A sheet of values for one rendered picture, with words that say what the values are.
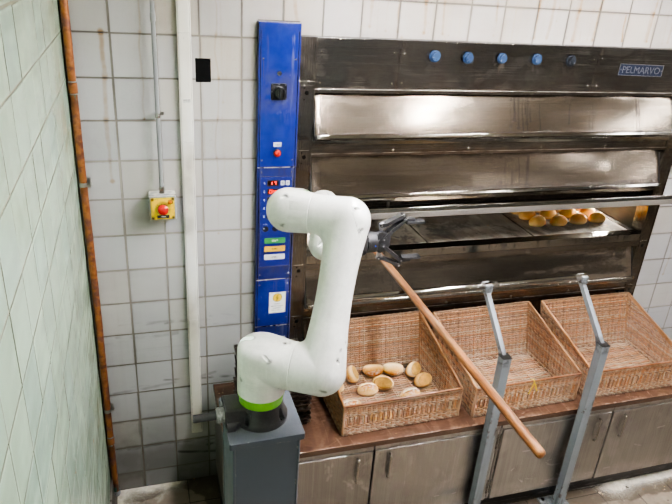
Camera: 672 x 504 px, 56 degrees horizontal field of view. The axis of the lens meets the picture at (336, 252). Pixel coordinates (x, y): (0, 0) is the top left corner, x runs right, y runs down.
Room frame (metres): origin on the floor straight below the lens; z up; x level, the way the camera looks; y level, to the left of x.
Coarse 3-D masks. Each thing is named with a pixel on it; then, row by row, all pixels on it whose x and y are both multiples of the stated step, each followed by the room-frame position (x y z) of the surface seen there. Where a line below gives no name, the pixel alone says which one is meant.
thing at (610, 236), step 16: (464, 240) 2.82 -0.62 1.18; (480, 240) 2.83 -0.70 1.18; (496, 240) 2.85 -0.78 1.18; (512, 240) 2.86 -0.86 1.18; (528, 240) 2.88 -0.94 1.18; (544, 240) 2.89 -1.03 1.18; (560, 240) 2.92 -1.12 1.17; (576, 240) 2.95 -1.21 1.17; (592, 240) 2.98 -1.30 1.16; (608, 240) 3.02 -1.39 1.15; (624, 240) 3.05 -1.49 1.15; (368, 256) 2.60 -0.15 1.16
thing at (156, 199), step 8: (152, 192) 2.28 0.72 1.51; (168, 192) 2.30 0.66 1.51; (152, 200) 2.24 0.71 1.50; (160, 200) 2.25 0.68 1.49; (152, 208) 2.24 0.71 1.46; (168, 208) 2.26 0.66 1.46; (152, 216) 2.24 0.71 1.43; (160, 216) 2.25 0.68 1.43; (168, 216) 2.26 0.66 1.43; (176, 216) 2.27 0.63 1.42
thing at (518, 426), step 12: (384, 264) 2.45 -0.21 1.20; (396, 276) 2.33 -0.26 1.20; (408, 288) 2.22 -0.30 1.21; (420, 300) 2.13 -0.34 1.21; (432, 324) 1.98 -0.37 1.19; (444, 336) 1.89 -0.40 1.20; (456, 348) 1.82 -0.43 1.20; (468, 360) 1.75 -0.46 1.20; (480, 372) 1.69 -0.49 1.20; (480, 384) 1.64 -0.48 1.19; (492, 396) 1.57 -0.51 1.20; (504, 408) 1.52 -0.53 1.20; (516, 420) 1.46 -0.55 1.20; (528, 432) 1.41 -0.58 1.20; (528, 444) 1.38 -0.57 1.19; (540, 456) 1.34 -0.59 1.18
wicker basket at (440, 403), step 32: (352, 320) 2.56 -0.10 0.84; (384, 320) 2.61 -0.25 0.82; (416, 320) 2.66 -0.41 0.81; (352, 352) 2.52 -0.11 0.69; (384, 352) 2.57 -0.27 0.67; (416, 352) 2.62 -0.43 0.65; (352, 384) 2.40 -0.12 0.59; (448, 384) 2.34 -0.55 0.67; (352, 416) 2.07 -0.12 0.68; (384, 416) 2.12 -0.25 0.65; (416, 416) 2.17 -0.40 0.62; (448, 416) 2.23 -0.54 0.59
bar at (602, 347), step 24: (432, 288) 2.30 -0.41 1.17; (456, 288) 2.33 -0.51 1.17; (480, 288) 2.36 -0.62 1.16; (600, 336) 2.36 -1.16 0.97; (504, 360) 2.16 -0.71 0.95; (600, 360) 2.31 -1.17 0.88; (504, 384) 2.16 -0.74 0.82; (576, 432) 2.31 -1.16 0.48; (480, 456) 2.17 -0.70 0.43; (576, 456) 2.32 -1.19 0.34; (480, 480) 2.16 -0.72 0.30
